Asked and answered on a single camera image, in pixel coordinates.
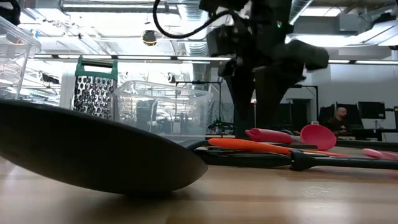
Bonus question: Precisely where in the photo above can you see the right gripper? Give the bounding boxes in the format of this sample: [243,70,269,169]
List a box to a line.
[218,30,330,138]

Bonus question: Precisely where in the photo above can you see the red serving spoon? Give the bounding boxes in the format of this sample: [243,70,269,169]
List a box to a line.
[244,124,338,152]

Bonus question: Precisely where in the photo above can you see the orange silicone spatula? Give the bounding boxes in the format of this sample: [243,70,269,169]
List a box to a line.
[207,138,348,157]

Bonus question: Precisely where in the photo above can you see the pink silicone spatula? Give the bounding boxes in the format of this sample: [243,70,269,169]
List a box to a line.
[361,147,398,161]

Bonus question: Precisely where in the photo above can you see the large black serving spoon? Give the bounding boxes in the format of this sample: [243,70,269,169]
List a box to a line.
[0,99,208,195]

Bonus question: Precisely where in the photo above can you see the person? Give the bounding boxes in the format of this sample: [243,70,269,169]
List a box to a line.
[328,107,354,133]

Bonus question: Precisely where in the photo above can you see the clear plastic bin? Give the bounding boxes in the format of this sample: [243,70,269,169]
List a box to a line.
[0,15,42,101]
[114,80,215,146]

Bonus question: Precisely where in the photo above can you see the dark monitor backs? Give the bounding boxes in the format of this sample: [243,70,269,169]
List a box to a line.
[318,102,363,130]

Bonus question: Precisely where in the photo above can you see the small black monitor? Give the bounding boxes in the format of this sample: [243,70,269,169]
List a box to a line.
[357,101,386,120]

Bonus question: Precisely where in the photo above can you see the black ceiling-hung device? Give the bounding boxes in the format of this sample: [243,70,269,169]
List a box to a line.
[142,29,158,47]

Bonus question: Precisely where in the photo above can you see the black tubular stand frame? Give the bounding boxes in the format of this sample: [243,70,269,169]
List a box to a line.
[289,83,320,138]

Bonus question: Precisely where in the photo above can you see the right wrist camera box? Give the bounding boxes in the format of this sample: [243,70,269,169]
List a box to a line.
[206,24,237,57]

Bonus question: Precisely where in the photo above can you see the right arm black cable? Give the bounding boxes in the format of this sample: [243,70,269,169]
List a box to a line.
[152,0,240,40]

